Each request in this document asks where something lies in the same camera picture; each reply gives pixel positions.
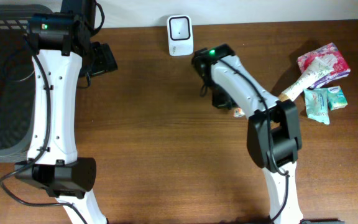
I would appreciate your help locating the teal Kleenex tissue pack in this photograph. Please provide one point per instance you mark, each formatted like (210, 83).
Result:
(336, 98)

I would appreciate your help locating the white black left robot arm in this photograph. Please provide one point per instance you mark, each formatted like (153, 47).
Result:
(62, 52)

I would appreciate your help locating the orange tissue pack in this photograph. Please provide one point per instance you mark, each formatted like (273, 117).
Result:
(238, 113)

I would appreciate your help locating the teal wet wipes pack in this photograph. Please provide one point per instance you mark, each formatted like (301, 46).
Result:
(316, 102)

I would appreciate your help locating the grey plastic mesh basket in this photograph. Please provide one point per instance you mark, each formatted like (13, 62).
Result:
(17, 82)

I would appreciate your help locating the white conditioner tube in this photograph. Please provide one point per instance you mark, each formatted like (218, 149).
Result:
(317, 69)

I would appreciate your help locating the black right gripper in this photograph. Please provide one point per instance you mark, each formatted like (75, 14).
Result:
(222, 101)

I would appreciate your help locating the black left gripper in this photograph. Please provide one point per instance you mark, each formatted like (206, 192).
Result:
(105, 60)

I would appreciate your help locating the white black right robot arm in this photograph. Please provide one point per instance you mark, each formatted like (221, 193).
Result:
(273, 128)

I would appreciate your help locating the red purple tissue pack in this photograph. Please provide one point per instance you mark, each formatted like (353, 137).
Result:
(330, 55)

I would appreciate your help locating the white barcode scanner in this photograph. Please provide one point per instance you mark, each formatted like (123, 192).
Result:
(180, 35)

